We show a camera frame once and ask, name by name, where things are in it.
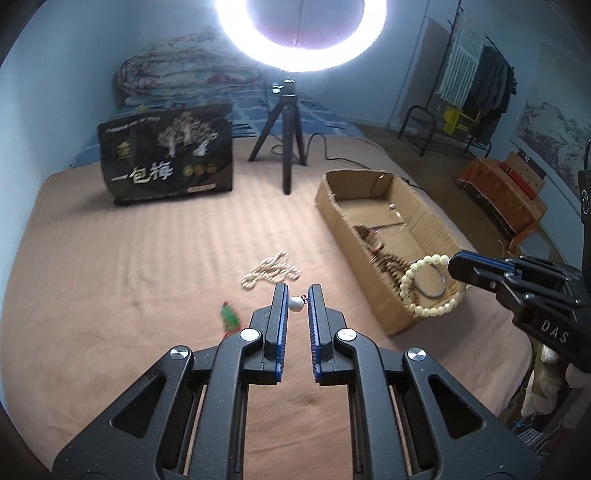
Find white ring light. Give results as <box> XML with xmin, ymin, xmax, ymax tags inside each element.
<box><xmin>215</xmin><ymin>0</ymin><xmax>389</xmax><ymax>72</ymax></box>

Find dark striped clothing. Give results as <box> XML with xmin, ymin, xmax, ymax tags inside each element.
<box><xmin>505</xmin><ymin>411</ymin><xmax>591</xmax><ymax>480</ymax></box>

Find black power cable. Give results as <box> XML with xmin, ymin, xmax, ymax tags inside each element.
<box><xmin>270</xmin><ymin>133</ymin><xmax>421</xmax><ymax>190</ymax></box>

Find orange cloth covered chest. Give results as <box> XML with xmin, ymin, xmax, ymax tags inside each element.
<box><xmin>457</xmin><ymin>157</ymin><xmax>548</xmax><ymax>245</ymax></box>

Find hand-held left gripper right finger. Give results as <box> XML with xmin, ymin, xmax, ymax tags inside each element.
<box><xmin>308</xmin><ymin>284</ymin><xmax>541</xmax><ymax>480</ymax></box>

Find folded floral quilt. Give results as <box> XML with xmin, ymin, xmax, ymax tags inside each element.
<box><xmin>115</xmin><ymin>31</ymin><xmax>264</xmax><ymax>100</ymax></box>

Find striped towel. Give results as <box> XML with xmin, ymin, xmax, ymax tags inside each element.
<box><xmin>436</xmin><ymin>30</ymin><xmax>485</xmax><ymax>107</ymax></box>

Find green pendant with red cord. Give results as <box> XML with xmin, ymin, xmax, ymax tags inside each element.
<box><xmin>219</xmin><ymin>295</ymin><xmax>309</xmax><ymax>342</ymax></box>

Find black metal shoe rack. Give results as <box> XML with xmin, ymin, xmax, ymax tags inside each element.
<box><xmin>398</xmin><ymin>105</ymin><xmax>495</xmax><ymax>160</ymax></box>

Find person's right forearm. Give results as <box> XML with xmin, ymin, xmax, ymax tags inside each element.
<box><xmin>519</xmin><ymin>344</ymin><xmax>591</xmax><ymax>418</ymax></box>

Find black tripod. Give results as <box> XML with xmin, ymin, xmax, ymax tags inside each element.
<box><xmin>248</xmin><ymin>79</ymin><xmax>306</xmax><ymax>195</ymax></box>

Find black printed bag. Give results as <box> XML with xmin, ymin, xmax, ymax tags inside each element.
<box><xmin>98</xmin><ymin>104</ymin><xmax>234</xmax><ymax>206</ymax></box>

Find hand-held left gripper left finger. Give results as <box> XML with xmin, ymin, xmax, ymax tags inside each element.
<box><xmin>52</xmin><ymin>282</ymin><xmax>289</xmax><ymax>480</ymax></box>

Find light wooden box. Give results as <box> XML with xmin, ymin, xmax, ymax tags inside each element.
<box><xmin>503</xmin><ymin>150</ymin><xmax>548</xmax><ymax>199</ymax></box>

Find red bracelet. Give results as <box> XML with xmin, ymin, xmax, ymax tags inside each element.
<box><xmin>355</xmin><ymin>224</ymin><xmax>384</xmax><ymax>252</ymax></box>

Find cream bead bracelet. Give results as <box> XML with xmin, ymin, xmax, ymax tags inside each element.
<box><xmin>399</xmin><ymin>255</ymin><xmax>465</xmax><ymax>318</ymax></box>

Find brown wooden bead necklace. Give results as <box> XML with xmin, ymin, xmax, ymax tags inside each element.
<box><xmin>369</xmin><ymin>249</ymin><xmax>414</xmax><ymax>283</ymax></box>

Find small white bead necklace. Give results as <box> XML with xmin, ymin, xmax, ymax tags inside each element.
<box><xmin>241</xmin><ymin>250</ymin><xmax>302</xmax><ymax>291</ymax></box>

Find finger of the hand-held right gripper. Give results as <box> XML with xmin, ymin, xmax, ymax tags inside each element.
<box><xmin>447</xmin><ymin>253</ymin><xmax>532</xmax><ymax>308</ymax></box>
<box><xmin>459</xmin><ymin>250</ymin><xmax>583</xmax><ymax>303</ymax></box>

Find black clothes rack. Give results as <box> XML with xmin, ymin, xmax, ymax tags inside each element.
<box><xmin>425</xmin><ymin>0</ymin><xmax>515</xmax><ymax>144</ymax></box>

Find yellow box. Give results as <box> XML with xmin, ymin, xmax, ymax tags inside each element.
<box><xmin>441</xmin><ymin>105</ymin><xmax>476</xmax><ymax>136</ymax></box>

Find red flat box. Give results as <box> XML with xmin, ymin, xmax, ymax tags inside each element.
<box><xmin>503</xmin><ymin>164</ymin><xmax>539</xmax><ymax>197</ymax></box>

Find blue checkered bed sheet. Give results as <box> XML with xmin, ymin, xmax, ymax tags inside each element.
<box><xmin>69</xmin><ymin>85</ymin><xmax>365</xmax><ymax>169</ymax></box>

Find cardboard box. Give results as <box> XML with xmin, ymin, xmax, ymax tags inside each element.
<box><xmin>315</xmin><ymin>169</ymin><xmax>467</xmax><ymax>336</ymax></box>

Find wall poster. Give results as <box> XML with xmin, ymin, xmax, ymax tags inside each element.
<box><xmin>508</xmin><ymin>44</ymin><xmax>591</xmax><ymax>178</ymax></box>

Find dark hanging clothes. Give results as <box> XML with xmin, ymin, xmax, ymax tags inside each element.
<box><xmin>466</xmin><ymin>45</ymin><xmax>515</xmax><ymax>141</ymax></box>

